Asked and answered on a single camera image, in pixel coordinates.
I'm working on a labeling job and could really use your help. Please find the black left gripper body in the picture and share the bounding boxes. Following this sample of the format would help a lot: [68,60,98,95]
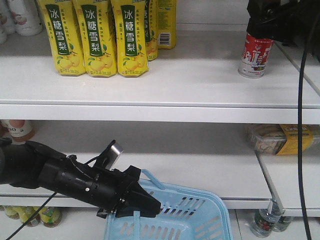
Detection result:
[38,155,142,217]

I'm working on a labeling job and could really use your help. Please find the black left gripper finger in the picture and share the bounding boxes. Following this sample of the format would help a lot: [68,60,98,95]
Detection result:
[115,182,161,218]

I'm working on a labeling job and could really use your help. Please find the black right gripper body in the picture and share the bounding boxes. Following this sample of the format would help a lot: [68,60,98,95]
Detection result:
[247,0,320,60]

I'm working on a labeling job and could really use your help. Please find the light blue plastic basket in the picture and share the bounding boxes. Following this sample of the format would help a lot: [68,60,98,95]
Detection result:
[104,169,233,240]

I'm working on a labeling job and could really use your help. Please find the red white coca-cola bottle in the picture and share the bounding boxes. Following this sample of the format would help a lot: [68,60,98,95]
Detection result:
[238,32,274,79]

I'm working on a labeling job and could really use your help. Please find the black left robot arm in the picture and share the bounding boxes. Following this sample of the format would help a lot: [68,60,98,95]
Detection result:
[0,138,161,218]

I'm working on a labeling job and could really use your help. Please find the white metal shelf unit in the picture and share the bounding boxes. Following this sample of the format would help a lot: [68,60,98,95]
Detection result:
[0,22,320,240]

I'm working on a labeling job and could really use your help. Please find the orange juice bottle t100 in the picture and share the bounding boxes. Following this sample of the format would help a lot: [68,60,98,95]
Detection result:
[0,119,35,143]

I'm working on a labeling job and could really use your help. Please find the clear cookie box yellow label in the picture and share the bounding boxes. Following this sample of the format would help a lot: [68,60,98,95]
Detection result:
[245,123,320,155]

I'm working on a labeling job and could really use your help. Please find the yellow pear drink bottle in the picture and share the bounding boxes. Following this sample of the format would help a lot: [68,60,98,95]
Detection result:
[37,0,86,77]
[111,0,149,77]
[72,0,118,78]

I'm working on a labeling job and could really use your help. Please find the white peach drink bottle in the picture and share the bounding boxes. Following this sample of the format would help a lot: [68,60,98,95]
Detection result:
[7,0,43,37]

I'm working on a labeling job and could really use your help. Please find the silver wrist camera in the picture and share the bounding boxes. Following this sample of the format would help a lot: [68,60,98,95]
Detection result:
[99,139,124,170]

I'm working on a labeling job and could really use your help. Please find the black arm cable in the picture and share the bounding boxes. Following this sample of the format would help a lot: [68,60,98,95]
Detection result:
[0,191,56,240]
[297,0,319,240]

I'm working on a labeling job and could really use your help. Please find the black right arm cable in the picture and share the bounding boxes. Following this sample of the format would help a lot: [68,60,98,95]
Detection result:
[297,0,319,240]

